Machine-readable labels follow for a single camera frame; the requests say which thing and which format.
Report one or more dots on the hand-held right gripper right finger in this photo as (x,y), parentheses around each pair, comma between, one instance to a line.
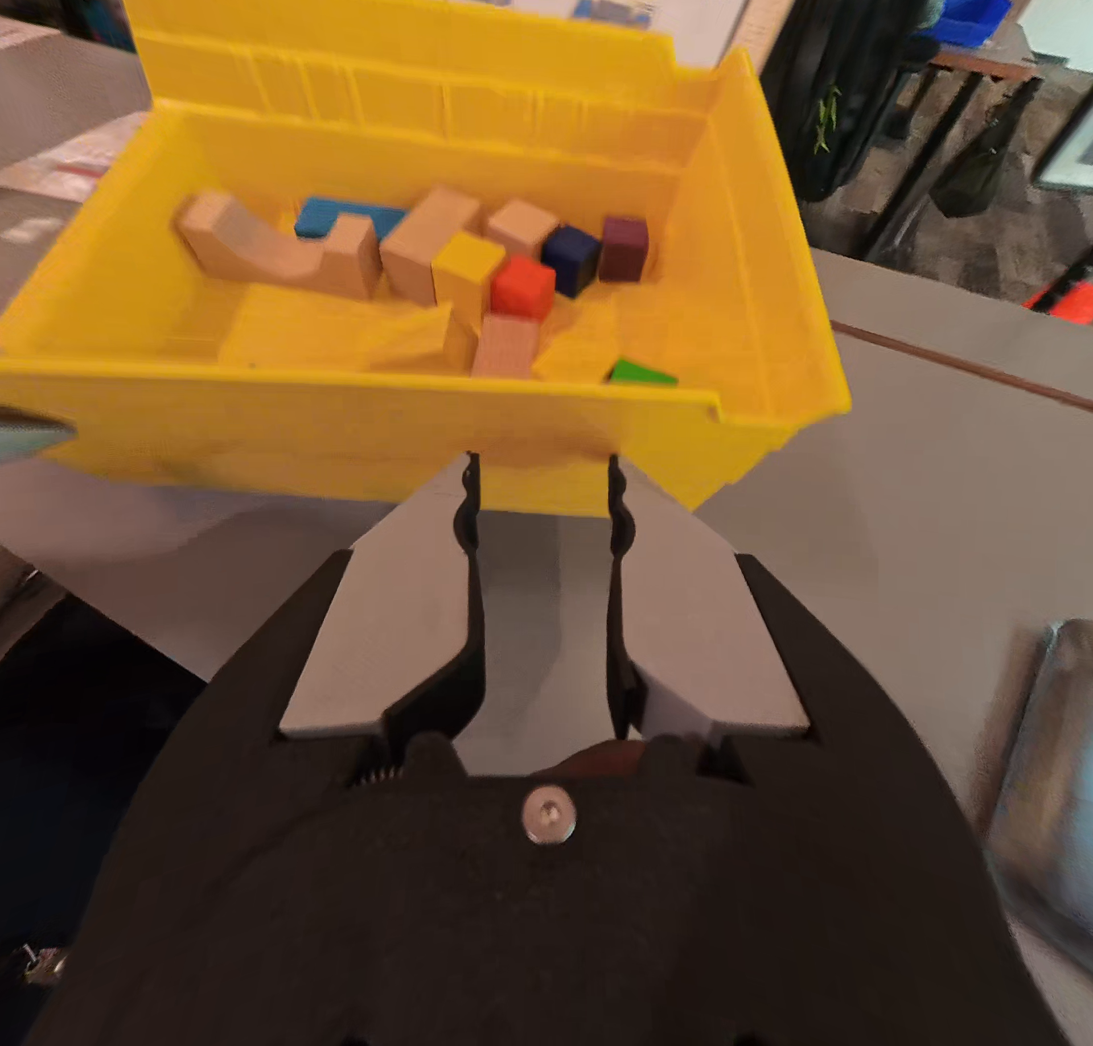
(709,636)

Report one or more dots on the instruction sheet on stand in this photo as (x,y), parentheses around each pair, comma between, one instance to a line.
(768,4)

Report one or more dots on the orange traffic cone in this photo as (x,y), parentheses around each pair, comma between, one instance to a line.
(1067,295)

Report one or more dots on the small blue storage bin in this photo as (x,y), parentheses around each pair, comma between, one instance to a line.
(969,15)

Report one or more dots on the hanging black jackets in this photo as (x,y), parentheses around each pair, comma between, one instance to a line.
(837,64)

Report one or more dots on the wooden table with black legs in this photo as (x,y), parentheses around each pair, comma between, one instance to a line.
(982,64)

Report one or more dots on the pile of coloured wooden blocks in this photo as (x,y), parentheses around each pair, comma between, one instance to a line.
(427,243)

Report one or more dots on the yellow plastic bin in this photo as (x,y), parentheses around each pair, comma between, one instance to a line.
(256,431)

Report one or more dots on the black hanging bag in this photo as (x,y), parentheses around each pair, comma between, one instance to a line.
(973,167)

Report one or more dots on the laminated label sheet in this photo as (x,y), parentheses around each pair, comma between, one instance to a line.
(77,158)

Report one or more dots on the grey framed panel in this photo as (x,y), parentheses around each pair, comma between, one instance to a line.
(1072,154)

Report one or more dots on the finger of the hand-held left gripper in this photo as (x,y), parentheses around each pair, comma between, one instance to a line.
(30,436)

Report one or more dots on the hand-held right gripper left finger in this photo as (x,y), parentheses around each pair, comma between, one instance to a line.
(384,628)

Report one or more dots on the person's right hand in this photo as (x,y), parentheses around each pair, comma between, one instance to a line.
(606,758)

